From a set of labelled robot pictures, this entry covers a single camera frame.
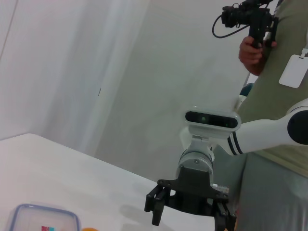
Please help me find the teal background object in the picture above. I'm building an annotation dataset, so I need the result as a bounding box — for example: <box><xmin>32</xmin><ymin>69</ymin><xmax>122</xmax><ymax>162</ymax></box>
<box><xmin>240</xmin><ymin>83</ymin><xmax>255</xmax><ymax>97</ymax></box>

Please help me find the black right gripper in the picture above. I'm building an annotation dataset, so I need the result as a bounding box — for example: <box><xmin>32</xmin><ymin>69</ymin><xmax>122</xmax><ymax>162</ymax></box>
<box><xmin>144</xmin><ymin>166</ymin><xmax>238</xmax><ymax>231</ymax></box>

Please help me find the black camera cable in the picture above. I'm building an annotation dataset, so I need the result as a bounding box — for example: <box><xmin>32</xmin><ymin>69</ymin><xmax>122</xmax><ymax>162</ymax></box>
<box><xmin>211</xmin><ymin>14</ymin><xmax>251</xmax><ymax>39</ymax></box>

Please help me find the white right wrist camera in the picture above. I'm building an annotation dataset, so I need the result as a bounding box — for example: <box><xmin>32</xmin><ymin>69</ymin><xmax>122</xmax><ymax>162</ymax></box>
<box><xmin>184</xmin><ymin>105</ymin><xmax>242</xmax><ymax>142</ymax></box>

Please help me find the person's hand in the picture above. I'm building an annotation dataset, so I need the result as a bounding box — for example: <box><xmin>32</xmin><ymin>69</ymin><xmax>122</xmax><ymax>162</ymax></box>
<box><xmin>238</xmin><ymin>35</ymin><xmax>267</xmax><ymax>77</ymax></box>

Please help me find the white badge lanyard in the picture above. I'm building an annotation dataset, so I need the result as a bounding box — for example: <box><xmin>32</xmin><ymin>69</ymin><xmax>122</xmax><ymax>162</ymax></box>
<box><xmin>299</xmin><ymin>31</ymin><xmax>308</xmax><ymax>60</ymax></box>

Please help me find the person in olive shirt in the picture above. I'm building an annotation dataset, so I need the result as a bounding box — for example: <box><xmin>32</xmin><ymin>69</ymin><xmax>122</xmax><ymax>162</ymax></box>
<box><xmin>234</xmin><ymin>0</ymin><xmax>308</xmax><ymax>231</ymax></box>

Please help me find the black video camera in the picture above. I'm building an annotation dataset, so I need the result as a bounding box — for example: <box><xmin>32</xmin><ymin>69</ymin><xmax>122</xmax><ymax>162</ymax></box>
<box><xmin>221</xmin><ymin>0</ymin><xmax>280</xmax><ymax>49</ymax></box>

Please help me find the white ID badge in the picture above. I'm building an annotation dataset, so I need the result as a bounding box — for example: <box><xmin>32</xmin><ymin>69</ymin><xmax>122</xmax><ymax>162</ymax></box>
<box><xmin>278</xmin><ymin>54</ymin><xmax>308</xmax><ymax>88</ymax></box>

